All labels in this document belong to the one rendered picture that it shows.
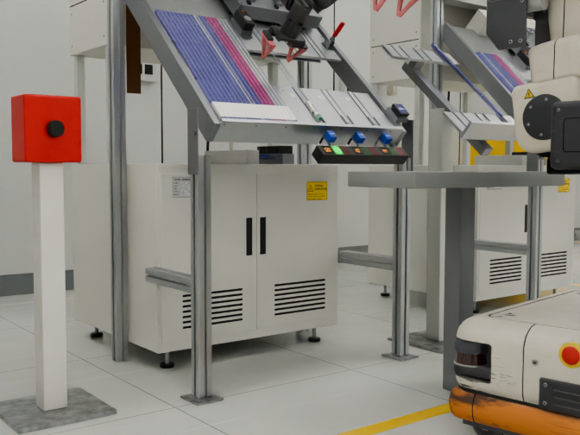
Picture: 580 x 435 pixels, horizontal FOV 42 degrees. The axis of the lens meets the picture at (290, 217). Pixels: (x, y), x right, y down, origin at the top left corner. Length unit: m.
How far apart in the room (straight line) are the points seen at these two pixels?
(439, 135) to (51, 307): 1.40
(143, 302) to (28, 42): 1.86
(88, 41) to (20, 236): 1.39
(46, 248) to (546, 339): 1.16
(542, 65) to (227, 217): 1.05
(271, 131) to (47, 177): 0.60
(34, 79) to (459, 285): 2.44
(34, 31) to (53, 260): 2.10
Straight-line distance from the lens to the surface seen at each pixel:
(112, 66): 2.41
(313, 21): 2.67
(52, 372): 1.98
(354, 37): 4.96
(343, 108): 2.34
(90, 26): 2.69
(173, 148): 4.13
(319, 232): 2.58
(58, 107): 1.91
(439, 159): 2.64
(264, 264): 2.45
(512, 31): 1.86
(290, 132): 2.11
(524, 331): 1.67
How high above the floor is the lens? 0.61
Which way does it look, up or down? 4 degrees down
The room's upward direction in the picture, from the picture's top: straight up
